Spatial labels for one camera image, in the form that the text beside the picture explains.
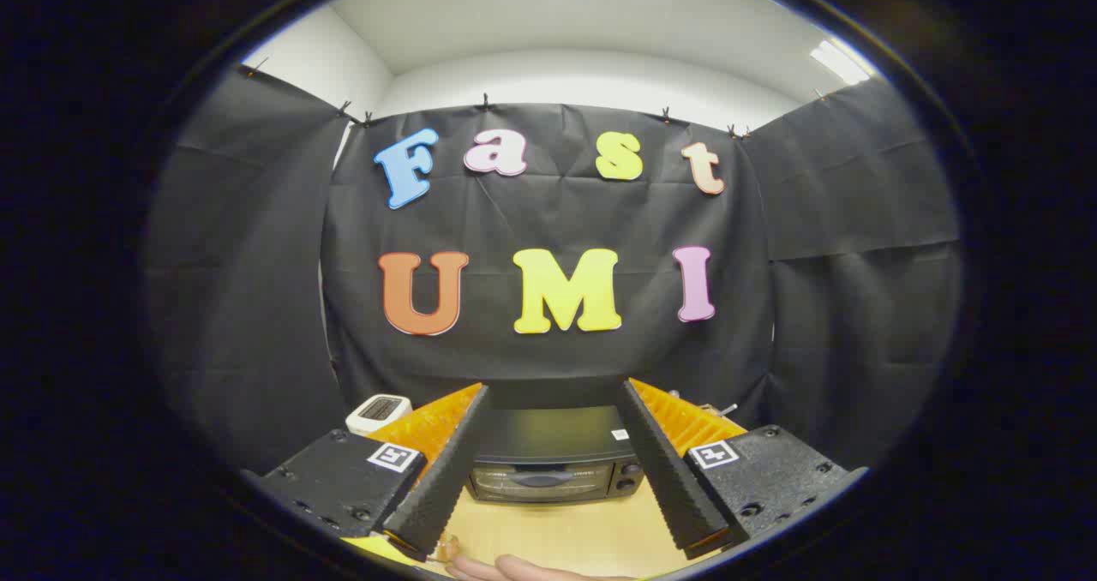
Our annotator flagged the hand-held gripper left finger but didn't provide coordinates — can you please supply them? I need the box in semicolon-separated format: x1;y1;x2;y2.
244;382;491;565

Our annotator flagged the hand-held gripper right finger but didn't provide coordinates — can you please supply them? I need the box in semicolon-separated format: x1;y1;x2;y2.
615;378;868;560

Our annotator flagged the black toaster oven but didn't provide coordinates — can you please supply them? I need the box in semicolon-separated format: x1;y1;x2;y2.
467;404;650;505

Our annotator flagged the white pop-up toaster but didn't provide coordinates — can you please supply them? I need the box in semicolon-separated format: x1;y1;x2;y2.
345;394;413;436

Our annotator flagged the small ceiling light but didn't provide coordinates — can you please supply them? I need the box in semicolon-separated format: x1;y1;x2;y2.
810;39;873;87

